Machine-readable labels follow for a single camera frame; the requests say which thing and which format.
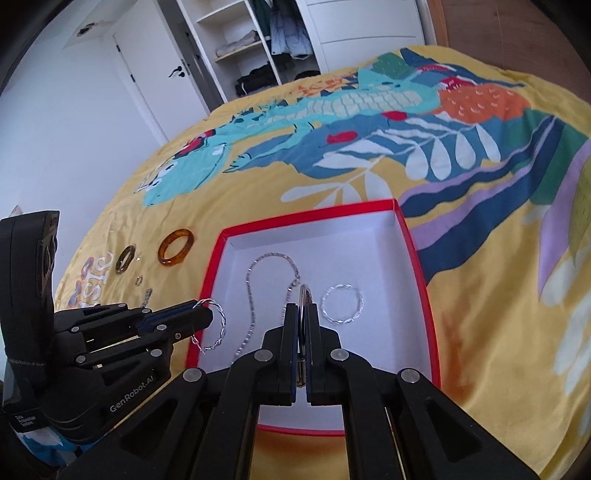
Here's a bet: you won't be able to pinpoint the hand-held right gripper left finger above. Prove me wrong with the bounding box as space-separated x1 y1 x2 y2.
60 302 301 480

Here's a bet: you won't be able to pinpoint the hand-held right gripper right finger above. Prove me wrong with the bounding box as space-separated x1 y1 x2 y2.
306 307 542 480

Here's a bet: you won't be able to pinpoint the red cardboard box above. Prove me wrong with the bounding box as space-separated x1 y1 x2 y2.
185 198 441 437

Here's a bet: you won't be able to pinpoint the white open wardrobe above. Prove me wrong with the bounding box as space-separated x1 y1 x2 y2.
157 0 430 104

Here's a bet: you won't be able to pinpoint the tortoiseshell resin ring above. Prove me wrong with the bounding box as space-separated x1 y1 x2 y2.
115 244 138 276

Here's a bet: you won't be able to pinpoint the yellow printed blanket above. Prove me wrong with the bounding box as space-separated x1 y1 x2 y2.
55 44 591 480

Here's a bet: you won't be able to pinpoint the folded beige clothes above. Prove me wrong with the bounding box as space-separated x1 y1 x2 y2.
215 29 264 58

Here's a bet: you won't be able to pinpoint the amber resin bangle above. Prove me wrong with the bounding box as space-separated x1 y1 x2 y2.
157 227 195 267

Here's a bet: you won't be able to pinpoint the hanging green garment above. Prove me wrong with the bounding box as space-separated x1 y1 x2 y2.
252 0 274 36

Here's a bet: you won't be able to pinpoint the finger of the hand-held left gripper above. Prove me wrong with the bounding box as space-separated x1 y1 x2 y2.
54 299 205 335
73 307 215 371

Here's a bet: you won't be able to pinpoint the thin metal bangle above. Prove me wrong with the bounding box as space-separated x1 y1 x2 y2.
297 284 317 391

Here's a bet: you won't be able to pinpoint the white door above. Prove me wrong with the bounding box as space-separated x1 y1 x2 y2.
62 9 208 145

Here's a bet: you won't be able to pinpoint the folded black clothes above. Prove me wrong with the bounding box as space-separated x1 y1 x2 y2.
235 62 279 96

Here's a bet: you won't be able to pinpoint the silver twisted hoop bracelet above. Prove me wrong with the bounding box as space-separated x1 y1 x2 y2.
189 298 228 355

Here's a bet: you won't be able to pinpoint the silver chain necklace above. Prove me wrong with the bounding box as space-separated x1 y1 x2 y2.
233 251 317 358

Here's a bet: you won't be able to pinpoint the hanging grey-blue jacket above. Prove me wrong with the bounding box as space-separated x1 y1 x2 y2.
269 0 313 61

